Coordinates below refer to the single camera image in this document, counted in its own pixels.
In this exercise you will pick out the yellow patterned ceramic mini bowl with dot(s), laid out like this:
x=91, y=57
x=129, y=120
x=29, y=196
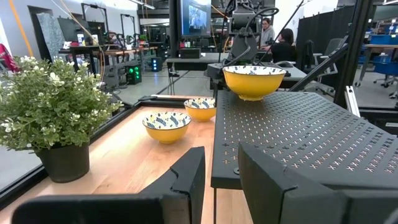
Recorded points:
x=252, y=85
x=166, y=133
x=200, y=115

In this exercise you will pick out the wooden workbench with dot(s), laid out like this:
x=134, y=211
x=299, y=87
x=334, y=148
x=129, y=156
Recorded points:
x=118, y=52

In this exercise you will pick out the black wall monitor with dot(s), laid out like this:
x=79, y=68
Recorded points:
x=196, y=18

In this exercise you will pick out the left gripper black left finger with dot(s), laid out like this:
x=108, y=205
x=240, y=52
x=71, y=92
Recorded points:
x=174, y=202

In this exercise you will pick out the black partition screen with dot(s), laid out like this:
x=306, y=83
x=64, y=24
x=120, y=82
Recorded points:
x=320, y=28

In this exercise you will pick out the grey office chair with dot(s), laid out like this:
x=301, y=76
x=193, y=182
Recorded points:
x=332, y=46

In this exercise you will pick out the green-lit black device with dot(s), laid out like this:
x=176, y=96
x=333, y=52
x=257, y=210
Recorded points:
x=133, y=76

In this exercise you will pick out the potted artificial green plant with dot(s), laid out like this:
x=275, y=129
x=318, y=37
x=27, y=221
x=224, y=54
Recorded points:
x=46, y=102

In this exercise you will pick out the black perforated metal rack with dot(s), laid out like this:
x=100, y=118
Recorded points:
x=311, y=130

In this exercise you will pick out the person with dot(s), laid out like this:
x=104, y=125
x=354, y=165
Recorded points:
x=267, y=34
x=284, y=51

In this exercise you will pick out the blue storage bins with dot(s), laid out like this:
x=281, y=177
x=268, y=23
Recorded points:
x=384, y=39

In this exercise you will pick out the silver aluminium profile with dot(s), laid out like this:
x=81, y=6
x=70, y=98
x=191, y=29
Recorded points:
x=351, y=101

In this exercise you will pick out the grey leaning panel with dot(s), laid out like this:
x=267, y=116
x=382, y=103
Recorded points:
x=49, y=34

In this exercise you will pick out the red fabric object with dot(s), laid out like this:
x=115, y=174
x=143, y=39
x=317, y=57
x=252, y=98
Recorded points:
x=6, y=57

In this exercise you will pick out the black box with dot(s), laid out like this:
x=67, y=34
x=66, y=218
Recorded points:
x=190, y=53

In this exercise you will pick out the blue chair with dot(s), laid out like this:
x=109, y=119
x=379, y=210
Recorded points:
x=387, y=67

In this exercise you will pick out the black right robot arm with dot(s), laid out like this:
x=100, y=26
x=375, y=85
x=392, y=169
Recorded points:
x=244, y=46

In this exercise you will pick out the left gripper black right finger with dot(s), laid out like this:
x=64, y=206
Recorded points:
x=280, y=205

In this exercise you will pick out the blue-lit black device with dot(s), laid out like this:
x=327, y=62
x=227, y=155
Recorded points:
x=156, y=64

